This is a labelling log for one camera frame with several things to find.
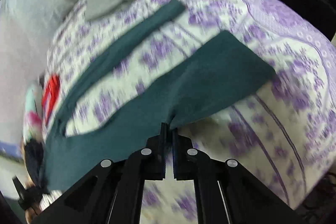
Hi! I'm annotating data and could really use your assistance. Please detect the dark teal pants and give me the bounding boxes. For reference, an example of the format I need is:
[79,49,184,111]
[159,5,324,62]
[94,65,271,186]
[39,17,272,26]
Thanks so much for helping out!
[40,0,276,190]

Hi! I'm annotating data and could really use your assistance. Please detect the left hand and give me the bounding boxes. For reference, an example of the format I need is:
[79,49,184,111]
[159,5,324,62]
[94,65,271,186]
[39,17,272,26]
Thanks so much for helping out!
[25,207,42,224]

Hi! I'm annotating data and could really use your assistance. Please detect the dark navy folded pants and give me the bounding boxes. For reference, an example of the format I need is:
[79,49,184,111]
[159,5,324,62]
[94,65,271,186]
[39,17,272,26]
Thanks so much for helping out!
[24,139,44,188]

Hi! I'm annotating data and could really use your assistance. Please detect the floral pink teal pillow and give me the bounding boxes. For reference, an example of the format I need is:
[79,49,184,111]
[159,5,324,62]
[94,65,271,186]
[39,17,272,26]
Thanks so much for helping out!
[23,82,43,144]

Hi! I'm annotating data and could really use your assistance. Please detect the purple floral bed sheet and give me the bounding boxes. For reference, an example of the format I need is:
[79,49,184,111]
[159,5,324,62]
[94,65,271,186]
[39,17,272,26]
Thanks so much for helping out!
[42,0,335,208]

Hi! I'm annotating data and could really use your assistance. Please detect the red blue white folded garment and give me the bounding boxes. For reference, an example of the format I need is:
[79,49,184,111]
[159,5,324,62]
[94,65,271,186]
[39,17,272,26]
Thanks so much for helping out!
[42,75,60,124]

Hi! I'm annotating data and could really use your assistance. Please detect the grey embossed headboard cover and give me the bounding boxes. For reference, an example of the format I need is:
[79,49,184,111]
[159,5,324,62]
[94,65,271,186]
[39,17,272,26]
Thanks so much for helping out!
[1,0,78,144]

